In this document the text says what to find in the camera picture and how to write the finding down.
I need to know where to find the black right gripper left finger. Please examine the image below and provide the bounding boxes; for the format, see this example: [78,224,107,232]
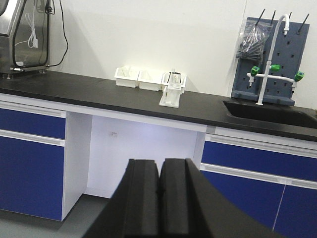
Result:
[83,159,159,238]

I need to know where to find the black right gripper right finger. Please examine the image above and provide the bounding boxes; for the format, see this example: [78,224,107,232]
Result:
[160,158,282,238]

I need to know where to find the white test tube rack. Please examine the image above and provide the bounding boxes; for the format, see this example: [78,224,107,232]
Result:
[159,69,181,108]

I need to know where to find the grey pegboard drying rack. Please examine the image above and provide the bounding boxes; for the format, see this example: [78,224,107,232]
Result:
[231,14,309,106]

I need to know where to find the blue right base cabinet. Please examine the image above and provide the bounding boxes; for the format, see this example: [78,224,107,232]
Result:
[195,127,317,238]

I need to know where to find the blue base cabinet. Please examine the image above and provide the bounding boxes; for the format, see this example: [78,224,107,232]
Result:
[195,127,317,238]
[0,94,92,221]

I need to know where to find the blue left base cabinet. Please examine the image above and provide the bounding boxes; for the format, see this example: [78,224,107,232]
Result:
[0,94,92,221]

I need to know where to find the white right storage bin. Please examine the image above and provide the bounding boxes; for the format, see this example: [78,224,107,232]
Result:
[161,72,187,95]

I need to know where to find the white storage bin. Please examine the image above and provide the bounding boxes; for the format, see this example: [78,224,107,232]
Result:
[138,70,162,91]
[161,72,187,95]
[114,66,139,88]

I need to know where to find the white middle storage bin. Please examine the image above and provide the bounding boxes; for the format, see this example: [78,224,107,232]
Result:
[138,70,162,91]

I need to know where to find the black lab sink basin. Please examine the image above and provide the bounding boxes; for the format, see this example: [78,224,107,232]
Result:
[223,101,317,129]

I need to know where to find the white left storage bin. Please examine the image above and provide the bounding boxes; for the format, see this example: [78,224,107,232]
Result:
[114,66,139,88]

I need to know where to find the white lab faucet green knobs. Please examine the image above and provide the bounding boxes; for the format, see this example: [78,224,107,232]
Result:
[247,14,309,106]

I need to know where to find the plastic bag of black pegs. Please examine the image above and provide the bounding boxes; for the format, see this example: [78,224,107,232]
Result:
[236,19,272,62]

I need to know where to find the black wire tripod stand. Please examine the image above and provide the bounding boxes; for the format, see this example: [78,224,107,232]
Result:
[167,71,181,83]

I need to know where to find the black power cable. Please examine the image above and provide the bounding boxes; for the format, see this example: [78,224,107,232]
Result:
[36,0,69,67]

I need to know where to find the white coiled cable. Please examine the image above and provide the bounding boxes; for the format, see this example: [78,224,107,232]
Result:
[14,12,39,49]

